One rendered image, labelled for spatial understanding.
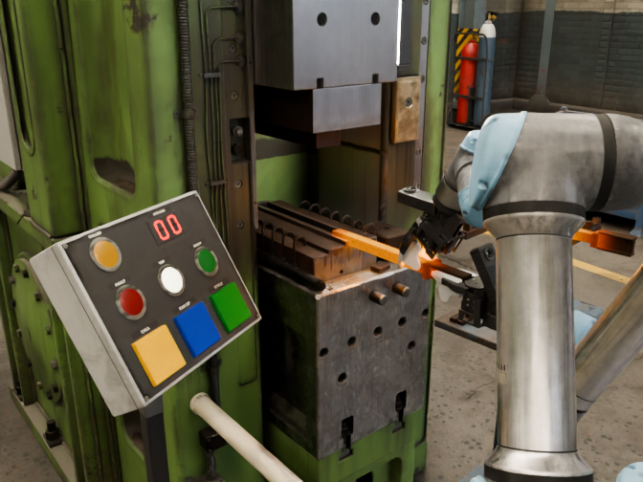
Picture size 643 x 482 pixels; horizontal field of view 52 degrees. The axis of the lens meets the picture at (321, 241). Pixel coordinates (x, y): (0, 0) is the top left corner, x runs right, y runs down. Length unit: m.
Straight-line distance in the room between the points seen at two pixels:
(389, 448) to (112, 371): 1.02
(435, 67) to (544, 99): 8.84
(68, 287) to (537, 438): 0.69
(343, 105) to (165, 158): 0.41
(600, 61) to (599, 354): 9.21
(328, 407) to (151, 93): 0.84
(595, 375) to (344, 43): 0.84
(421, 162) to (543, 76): 8.90
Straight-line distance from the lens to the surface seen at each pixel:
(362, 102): 1.53
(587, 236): 1.73
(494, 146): 0.77
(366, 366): 1.69
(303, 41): 1.41
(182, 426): 1.69
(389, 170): 1.83
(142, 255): 1.13
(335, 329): 1.56
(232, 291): 1.24
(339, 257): 1.58
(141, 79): 1.42
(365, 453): 1.84
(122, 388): 1.07
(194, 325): 1.15
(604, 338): 1.09
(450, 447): 2.59
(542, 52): 10.78
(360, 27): 1.51
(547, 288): 0.77
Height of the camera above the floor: 1.53
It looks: 20 degrees down
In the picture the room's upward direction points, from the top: straight up
